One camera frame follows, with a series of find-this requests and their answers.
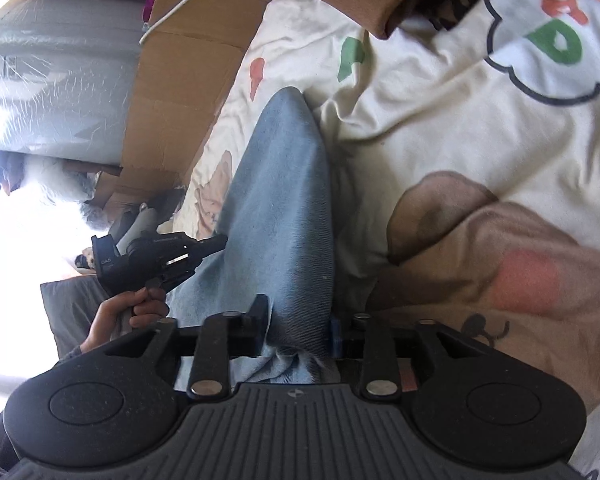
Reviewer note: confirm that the grey neck pillow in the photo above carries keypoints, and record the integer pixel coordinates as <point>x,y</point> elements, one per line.
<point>145,220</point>

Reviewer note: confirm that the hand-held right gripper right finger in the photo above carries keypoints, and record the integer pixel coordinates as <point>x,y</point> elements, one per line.
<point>336,335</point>

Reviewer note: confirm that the grey plastic-wrapped mattress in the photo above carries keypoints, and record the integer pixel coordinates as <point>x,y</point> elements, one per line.
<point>55,85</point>

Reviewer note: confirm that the blue denim pants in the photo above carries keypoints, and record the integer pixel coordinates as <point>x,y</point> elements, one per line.
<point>280,200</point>

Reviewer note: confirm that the dark grey pillow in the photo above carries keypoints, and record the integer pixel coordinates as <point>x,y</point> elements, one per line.
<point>65,305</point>

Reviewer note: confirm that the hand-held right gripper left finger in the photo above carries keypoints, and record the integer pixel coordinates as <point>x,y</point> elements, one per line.
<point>260,325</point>

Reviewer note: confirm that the cream bear-print blanket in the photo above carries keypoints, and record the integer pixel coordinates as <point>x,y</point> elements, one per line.
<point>455,135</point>

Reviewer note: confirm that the person's left hand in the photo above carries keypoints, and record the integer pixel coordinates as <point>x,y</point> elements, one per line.
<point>115,315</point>

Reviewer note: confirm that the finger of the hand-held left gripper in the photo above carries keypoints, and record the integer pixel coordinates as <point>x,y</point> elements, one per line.
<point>212,245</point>

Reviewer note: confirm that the flat cardboard sheet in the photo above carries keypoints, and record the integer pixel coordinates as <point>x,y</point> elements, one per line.
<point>180,100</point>

